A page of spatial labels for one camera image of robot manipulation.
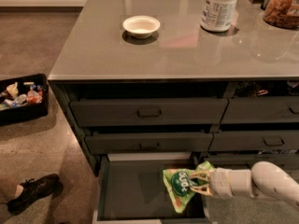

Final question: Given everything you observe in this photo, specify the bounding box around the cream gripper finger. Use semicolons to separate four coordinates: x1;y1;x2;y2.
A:
191;185;211;196
189;171;210;182

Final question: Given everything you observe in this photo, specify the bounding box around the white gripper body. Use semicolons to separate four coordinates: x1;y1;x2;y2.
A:
209;168;233;199

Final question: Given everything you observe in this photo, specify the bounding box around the green rice chip bag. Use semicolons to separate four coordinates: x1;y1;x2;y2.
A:
163;161;215;214

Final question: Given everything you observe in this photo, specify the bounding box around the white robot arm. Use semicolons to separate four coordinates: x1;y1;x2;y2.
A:
189;161;299;210

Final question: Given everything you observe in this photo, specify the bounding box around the bottom right drawer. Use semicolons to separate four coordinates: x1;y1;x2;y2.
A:
205;154;299;170

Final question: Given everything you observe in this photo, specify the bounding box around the middle right drawer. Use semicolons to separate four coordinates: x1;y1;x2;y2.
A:
209;131;299;152

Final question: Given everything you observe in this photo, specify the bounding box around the open bottom left drawer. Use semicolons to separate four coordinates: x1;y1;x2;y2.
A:
93;157;209;224

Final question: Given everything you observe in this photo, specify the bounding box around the top left drawer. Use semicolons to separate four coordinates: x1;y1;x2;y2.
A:
70;98;227;127

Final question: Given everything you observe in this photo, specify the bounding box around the top right drawer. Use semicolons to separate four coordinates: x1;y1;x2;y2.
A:
222;96;299;124

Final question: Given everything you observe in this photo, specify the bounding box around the middle left drawer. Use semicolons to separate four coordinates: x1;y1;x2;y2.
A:
85;133;213;154

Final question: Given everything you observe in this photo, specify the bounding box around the dark grey cabinet island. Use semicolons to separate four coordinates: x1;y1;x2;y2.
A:
49;0;299;171

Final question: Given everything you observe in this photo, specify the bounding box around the white bowl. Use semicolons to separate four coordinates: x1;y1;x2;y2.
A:
122;16;161;39

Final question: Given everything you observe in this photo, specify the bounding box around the black shoe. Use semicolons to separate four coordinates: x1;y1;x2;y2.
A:
7;174;59;215

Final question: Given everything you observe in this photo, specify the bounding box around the white wipes canister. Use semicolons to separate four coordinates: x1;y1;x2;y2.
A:
201;0;237;32

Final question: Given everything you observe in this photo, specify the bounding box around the clear jar of snacks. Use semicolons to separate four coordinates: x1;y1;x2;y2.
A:
263;0;299;30

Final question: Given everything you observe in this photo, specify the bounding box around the black bin of snacks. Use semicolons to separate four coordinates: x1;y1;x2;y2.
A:
0;74;49;125

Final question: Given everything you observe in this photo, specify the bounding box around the brown trouser leg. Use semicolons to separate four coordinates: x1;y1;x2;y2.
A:
0;175;18;203

